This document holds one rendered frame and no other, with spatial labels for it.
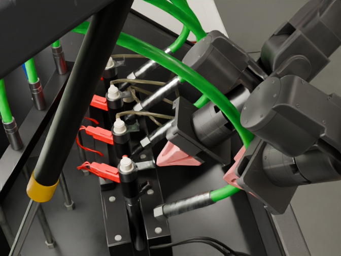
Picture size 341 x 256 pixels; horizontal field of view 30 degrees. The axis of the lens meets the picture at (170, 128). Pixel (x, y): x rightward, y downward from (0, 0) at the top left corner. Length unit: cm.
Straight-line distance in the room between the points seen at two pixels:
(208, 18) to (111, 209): 53
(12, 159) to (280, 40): 44
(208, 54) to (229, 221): 49
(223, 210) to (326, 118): 65
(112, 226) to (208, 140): 25
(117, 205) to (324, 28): 45
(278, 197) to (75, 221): 60
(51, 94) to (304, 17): 46
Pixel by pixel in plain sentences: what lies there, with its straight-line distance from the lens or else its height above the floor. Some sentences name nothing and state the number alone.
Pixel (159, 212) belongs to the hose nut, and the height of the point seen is 111.
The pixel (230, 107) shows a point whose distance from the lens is 70.
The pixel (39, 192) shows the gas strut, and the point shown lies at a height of 146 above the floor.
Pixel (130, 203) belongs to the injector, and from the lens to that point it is 100.
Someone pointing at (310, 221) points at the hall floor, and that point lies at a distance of 225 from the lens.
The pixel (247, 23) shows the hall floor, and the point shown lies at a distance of 302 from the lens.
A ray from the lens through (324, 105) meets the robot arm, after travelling 60.
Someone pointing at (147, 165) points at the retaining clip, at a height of 110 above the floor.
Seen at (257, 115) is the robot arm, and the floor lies 139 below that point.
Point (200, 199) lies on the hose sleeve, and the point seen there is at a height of 115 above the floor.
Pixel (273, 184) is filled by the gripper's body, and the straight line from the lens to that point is 71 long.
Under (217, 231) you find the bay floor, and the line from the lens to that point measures 119.
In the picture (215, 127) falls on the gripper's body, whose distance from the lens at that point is 85.
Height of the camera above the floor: 181
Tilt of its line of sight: 46 degrees down
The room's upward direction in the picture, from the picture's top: 5 degrees counter-clockwise
